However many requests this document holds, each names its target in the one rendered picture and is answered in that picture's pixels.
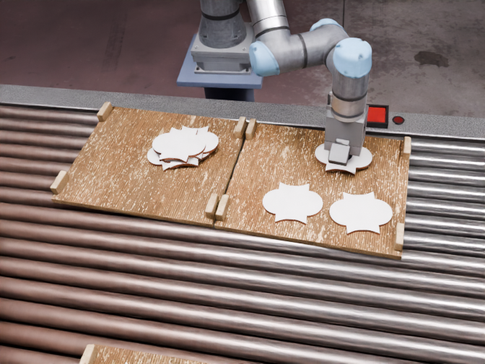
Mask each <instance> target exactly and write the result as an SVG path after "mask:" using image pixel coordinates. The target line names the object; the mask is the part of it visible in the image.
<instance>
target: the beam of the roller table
mask: <svg viewBox="0 0 485 364"><path fill-rule="evenodd" d="M105 102H110V103H111V105H112V106H115V107H122V108H134V109H140V110H147V111H159V112H166V113H179V114H186V115H192V116H204V117H211V118H223V119H230V120H236V121H239V119H240V117H241V116H242V117H246V121H248V124H249V122H250V119H251V118H254V119H256V121H257V123H258V124H269V125H276V126H287V127H294V128H300V129H312V130H318V131H325V119H326V115H327V113H328V110H326V107H317V106H306V105H286V104H276V103H256V102H245V101H234V100H215V99H204V98H194V97H173V96H163V95H143V94H132V93H122V92H102V91H91V90H71V89H61V88H50V87H30V86H19V85H9V84H0V105H2V106H11V107H21V108H39V109H48V110H58V111H75V112H85V113H98V112H99V110H100V109H101V107H102V106H103V104H104V103H105ZM395 116H401V117H403V118H404V120H405V121H404V122H403V123H402V124H396V123H393V121H392V118H393V117H395ZM365 134H369V135H378V136H387V137H411V138H415V139H433V140H442V141H451V142H470V143H479V144H485V118H471V117H460V116H441V115H429V114H419V113H399V112H389V114H388V128H387V129H380V128H370V127H366V132H365Z"/></svg>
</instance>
